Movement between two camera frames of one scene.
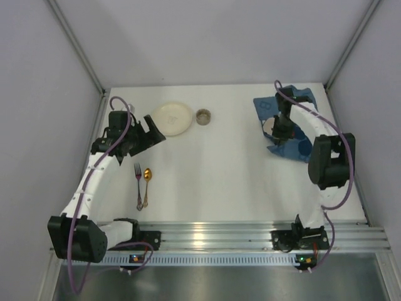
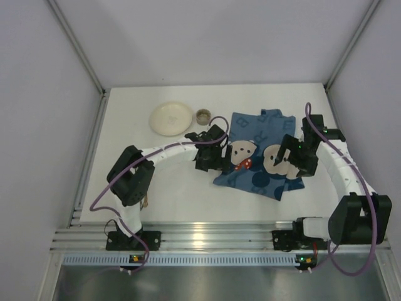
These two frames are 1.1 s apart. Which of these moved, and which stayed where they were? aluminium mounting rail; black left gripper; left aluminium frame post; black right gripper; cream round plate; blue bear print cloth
Moved: black right gripper; blue bear print cloth; black left gripper
Stayed: cream round plate; aluminium mounting rail; left aluminium frame post
